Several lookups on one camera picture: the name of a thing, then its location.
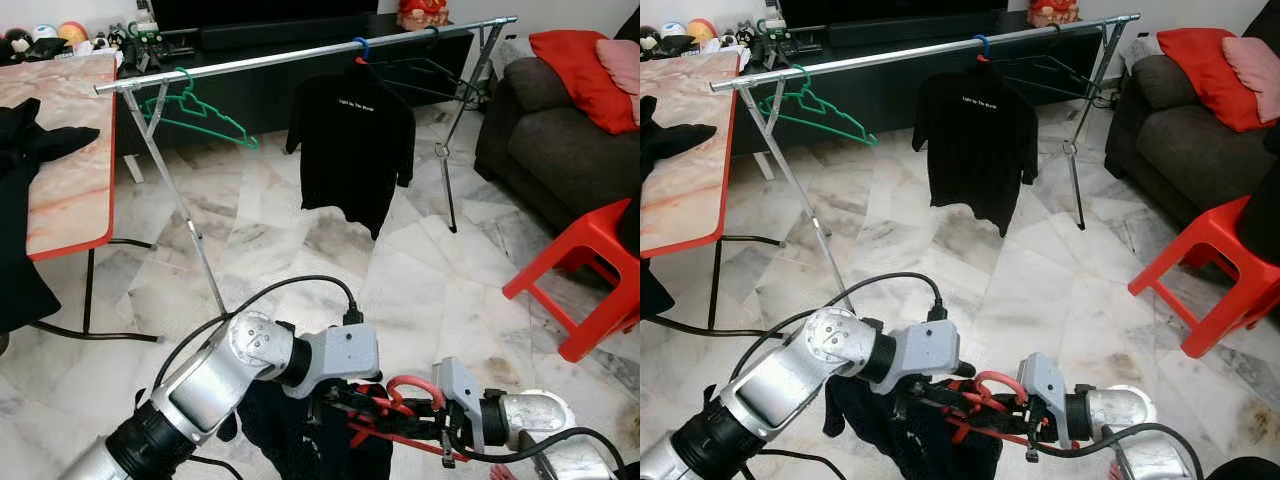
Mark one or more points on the red plastic hanger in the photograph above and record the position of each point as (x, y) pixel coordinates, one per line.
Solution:
(410, 380)
(1000, 376)

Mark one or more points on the dark navy shirt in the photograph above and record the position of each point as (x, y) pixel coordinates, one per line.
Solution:
(290, 440)
(890, 440)

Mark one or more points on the blue plastic hanger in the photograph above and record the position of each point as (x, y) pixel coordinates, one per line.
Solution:
(360, 45)
(983, 43)

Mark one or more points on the red plastic stool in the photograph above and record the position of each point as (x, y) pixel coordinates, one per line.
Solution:
(1225, 250)
(600, 250)

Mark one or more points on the black shirt with red collar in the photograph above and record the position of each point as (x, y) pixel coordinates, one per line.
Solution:
(350, 140)
(975, 140)

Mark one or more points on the dark brown sofa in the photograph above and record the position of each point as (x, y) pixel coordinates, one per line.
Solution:
(560, 150)
(1170, 150)

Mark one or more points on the black television console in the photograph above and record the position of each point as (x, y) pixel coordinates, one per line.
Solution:
(270, 95)
(900, 95)

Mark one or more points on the marble table with red edge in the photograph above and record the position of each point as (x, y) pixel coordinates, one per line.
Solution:
(65, 150)
(685, 150)

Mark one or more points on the silver metal clothes rack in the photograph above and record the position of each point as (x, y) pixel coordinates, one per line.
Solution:
(300, 47)
(920, 45)

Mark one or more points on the black loose garment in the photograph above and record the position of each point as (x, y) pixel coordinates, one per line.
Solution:
(20, 200)
(665, 150)

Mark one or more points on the black soundbar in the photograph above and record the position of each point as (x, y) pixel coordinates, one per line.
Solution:
(270, 32)
(900, 30)

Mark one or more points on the red cushion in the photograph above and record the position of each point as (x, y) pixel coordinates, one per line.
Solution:
(1205, 75)
(580, 75)

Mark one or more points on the black flat television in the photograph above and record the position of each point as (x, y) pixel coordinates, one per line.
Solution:
(890, 12)
(260, 12)

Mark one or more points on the red laughing figurine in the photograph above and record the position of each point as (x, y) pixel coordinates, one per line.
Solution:
(423, 14)
(1053, 13)

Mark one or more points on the pink cushion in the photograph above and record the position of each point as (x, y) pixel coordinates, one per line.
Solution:
(1255, 62)
(622, 62)

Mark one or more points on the yellow red round plush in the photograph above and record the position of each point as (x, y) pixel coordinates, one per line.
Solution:
(700, 31)
(73, 33)

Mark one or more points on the white blue round plush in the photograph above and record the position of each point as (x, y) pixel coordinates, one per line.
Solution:
(44, 33)
(672, 30)

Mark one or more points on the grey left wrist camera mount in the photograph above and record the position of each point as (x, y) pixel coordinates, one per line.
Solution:
(925, 350)
(345, 355)

